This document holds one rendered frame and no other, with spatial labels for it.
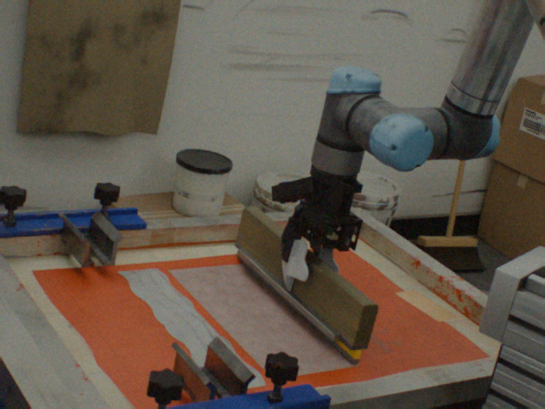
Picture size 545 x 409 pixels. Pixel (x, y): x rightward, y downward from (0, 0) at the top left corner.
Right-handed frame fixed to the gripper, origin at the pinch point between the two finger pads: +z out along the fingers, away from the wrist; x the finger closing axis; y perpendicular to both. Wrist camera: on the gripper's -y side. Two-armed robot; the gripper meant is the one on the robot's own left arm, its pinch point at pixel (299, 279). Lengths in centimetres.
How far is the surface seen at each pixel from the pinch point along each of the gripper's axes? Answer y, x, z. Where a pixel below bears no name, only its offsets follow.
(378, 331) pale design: 10.4, 9.6, 4.6
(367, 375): 20.9, -0.4, 4.3
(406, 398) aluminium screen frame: 30.5, -1.5, 1.6
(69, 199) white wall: -196, 46, 79
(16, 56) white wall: -198, 22, 28
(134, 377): 12.9, -33.9, 4.4
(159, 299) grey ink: -6.1, -21.2, 4.7
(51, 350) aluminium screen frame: 9.3, -44.5, 0.9
